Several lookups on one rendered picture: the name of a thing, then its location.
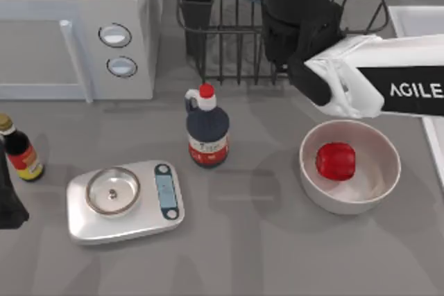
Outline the pale microwave door handle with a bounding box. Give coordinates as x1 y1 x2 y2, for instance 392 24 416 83
59 19 95 104

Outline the dark bottle with gold cap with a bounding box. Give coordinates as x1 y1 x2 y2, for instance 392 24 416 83
0 113 46 183

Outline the silver kitchen scale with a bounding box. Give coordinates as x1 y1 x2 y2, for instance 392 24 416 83
65 159 187 246

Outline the dark bottle with red cap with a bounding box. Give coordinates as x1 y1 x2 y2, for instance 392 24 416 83
185 82 231 169

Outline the microwave oven door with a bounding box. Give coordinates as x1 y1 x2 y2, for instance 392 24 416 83
0 18 94 103

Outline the red bell pepper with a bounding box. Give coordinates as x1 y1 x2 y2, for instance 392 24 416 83
315 141 357 183

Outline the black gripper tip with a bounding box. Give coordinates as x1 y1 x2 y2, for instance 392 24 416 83
0 135 30 231

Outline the white bowl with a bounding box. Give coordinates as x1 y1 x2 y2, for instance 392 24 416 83
298 119 402 216

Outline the round microwave knob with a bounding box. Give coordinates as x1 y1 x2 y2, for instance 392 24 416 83
105 55 139 78
98 22 133 49

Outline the black wire dish rack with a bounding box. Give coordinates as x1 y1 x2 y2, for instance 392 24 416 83
175 0 389 86

